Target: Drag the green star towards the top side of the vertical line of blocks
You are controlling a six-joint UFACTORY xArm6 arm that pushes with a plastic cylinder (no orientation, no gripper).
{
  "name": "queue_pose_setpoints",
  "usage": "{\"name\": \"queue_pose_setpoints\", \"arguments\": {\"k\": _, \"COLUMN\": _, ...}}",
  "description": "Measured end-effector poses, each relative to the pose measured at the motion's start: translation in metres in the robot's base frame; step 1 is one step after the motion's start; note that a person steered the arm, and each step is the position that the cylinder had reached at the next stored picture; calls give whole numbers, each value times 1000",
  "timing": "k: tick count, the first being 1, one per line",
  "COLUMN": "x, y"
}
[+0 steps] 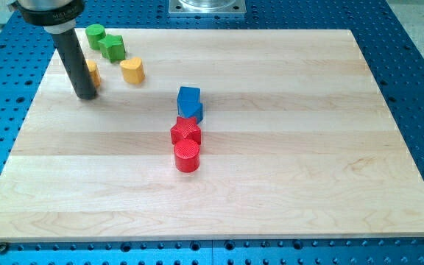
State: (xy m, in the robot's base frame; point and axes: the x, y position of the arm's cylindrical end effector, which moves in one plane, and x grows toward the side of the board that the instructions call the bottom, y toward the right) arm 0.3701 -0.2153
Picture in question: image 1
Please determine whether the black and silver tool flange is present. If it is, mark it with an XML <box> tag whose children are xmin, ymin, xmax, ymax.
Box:
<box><xmin>6</xmin><ymin>0</ymin><xmax>85</xmax><ymax>35</ymax></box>

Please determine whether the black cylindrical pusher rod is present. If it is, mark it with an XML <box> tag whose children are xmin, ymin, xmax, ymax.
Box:
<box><xmin>52</xmin><ymin>29</ymin><xmax>97</xmax><ymax>100</ymax></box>

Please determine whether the green star block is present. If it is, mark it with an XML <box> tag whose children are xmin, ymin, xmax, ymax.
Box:
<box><xmin>98</xmin><ymin>34</ymin><xmax>126</xmax><ymax>63</ymax></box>

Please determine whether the red star block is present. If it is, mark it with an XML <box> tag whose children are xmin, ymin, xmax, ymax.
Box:
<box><xmin>170</xmin><ymin>116</ymin><xmax>202</xmax><ymax>145</ymax></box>

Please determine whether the yellow block behind rod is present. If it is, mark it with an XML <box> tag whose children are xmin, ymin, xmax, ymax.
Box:
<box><xmin>86</xmin><ymin>60</ymin><xmax>101</xmax><ymax>88</ymax></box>

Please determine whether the green cylinder block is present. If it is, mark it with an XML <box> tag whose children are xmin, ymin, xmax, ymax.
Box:
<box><xmin>85</xmin><ymin>24</ymin><xmax>106</xmax><ymax>50</ymax></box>

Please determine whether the yellow heart block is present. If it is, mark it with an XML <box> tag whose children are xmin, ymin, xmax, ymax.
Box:
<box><xmin>120</xmin><ymin>57</ymin><xmax>145</xmax><ymax>85</ymax></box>

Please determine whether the blue cube block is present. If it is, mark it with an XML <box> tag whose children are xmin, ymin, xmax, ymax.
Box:
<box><xmin>177</xmin><ymin>86</ymin><xmax>200</xmax><ymax>110</ymax></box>

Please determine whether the blue pentagon block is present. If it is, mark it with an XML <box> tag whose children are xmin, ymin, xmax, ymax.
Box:
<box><xmin>178</xmin><ymin>101</ymin><xmax>203</xmax><ymax>124</ymax></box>

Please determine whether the light wooden board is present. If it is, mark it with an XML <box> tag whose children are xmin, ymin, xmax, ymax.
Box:
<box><xmin>0</xmin><ymin>29</ymin><xmax>424</xmax><ymax>242</ymax></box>

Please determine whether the red cylinder block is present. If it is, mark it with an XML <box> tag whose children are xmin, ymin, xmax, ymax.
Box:
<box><xmin>174</xmin><ymin>139</ymin><xmax>200</xmax><ymax>173</ymax></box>

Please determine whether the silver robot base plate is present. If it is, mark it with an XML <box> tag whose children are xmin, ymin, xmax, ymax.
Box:
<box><xmin>169</xmin><ymin>0</ymin><xmax>247</xmax><ymax>15</ymax></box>

